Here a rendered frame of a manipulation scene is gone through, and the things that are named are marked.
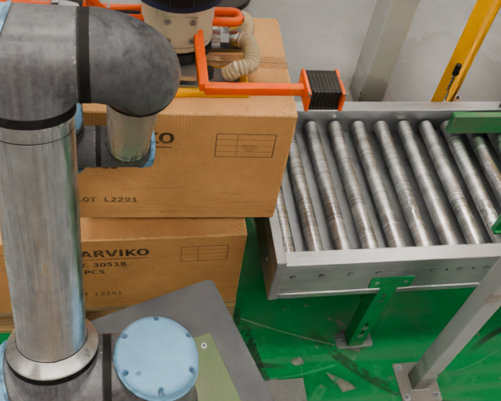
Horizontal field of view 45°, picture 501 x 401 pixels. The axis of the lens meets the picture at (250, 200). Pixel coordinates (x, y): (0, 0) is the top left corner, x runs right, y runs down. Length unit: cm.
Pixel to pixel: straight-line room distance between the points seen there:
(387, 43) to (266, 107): 154
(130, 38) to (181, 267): 131
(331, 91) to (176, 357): 63
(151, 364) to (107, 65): 55
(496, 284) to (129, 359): 105
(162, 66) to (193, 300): 81
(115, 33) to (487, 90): 304
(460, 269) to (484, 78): 188
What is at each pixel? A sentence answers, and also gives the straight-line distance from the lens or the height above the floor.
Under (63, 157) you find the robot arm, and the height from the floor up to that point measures 145.
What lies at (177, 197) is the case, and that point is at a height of 76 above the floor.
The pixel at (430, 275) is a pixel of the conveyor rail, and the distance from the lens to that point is 199.
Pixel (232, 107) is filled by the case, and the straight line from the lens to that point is 145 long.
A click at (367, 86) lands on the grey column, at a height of 16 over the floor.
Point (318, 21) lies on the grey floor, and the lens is 374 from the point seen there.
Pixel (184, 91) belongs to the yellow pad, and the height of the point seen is 108.
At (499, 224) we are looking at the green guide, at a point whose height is 60.
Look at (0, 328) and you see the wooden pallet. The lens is 233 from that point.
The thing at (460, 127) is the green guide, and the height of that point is 59.
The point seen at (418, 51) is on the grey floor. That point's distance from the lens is 372.
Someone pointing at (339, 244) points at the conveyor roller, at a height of 54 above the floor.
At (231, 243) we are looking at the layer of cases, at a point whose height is 50.
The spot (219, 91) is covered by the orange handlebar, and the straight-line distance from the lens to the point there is 129.
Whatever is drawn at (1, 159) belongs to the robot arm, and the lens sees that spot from 81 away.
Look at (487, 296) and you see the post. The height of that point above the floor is 66.
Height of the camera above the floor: 204
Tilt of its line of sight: 51 degrees down
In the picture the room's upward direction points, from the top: 10 degrees clockwise
